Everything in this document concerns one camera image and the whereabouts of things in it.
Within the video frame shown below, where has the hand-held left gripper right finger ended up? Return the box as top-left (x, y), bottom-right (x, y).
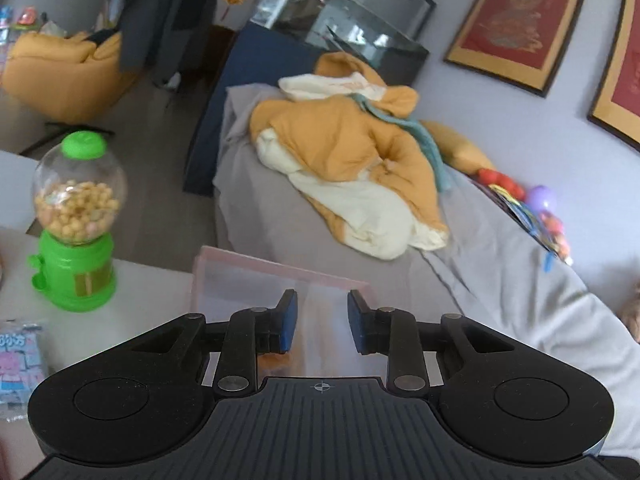
top-left (346, 289), bottom-right (518, 395)

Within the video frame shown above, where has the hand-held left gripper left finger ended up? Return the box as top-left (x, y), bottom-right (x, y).
top-left (120, 288), bottom-right (300, 395)

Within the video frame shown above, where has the pink cardboard box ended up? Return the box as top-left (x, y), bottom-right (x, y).
top-left (189, 245), bottom-right (387, 379)

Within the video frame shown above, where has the light blue pink snack packet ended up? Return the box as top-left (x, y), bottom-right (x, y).
top-left (0, 319), bottom-right (49, 423)

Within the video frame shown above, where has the orange and cream quilt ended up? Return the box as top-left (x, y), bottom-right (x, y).
top-left (248, 52), bottom-right (451, 261)

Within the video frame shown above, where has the teal cloth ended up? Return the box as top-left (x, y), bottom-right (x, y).
top-left (350, 92), bottom-right (447, 192)

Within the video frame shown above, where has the red plush toy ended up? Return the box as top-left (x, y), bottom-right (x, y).
top-left (475, 169), bottom-right (527, 202)

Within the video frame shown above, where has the yellow pillow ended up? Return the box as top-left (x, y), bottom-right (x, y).
top-left (422, 121), bottom-right (499, 176)

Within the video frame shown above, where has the pile of colourful toy packets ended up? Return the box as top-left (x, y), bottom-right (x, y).
top-left (482, 185), bottom-right (575, 267)

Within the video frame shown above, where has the green gumball candy dispenser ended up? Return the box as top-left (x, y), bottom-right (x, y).
top-left (27, 131), bottom-right (127, 312)

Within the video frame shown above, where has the purple plastic ball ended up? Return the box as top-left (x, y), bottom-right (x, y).
top-left (525, 185), bottom-right (558, 216)

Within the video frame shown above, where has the glass fish tank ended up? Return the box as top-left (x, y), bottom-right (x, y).
top-left (248, 0), bottom-right (437, 87)

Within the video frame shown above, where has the dark grey hanging jacket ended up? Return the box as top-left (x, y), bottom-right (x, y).
top-left (117, 0), bottom-right (219, 89)

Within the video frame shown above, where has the yellow armchair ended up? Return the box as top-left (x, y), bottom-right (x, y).
top-left (0, 30), bottom-right (146, 124)

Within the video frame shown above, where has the group of colourful toys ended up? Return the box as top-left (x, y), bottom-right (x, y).
top-left (0, 5), bottom-right (57, 37)

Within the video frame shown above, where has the red framed wall picture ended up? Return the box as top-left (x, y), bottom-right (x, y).
top-left (587, 0), bottom-right (640, 154)
top-left (444, 0), bottom-right (595, 99)

